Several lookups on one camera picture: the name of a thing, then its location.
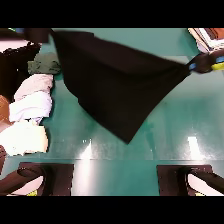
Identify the black T-shirt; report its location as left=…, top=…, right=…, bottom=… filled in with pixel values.
left=50, top=29, right=194, bottom=145

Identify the lavender garment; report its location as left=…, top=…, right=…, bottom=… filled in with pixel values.
left=8, top=91, right=54, bottom=125

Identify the pale pink garment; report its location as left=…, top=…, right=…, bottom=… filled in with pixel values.
left=13, top=73, right=55, bottom=102

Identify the dark green garment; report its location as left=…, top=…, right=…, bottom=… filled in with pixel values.
left=27, top=52, right=62, bottom=76

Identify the cream garment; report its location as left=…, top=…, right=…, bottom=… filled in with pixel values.
left=0, top=119, right=50, bottom=157

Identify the black garment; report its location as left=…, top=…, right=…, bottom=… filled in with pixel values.
left=0, top=42, right=42, bottom=103

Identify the brown garment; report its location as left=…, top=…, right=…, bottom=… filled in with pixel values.
left=0, top=94, right=12, bottom=133

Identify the white folded garment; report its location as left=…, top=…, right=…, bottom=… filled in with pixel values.
left=187, top=28, right=224, bottom=54

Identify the orange garment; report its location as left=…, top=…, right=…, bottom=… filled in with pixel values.
left=203, top=28, right=224, bottom=41

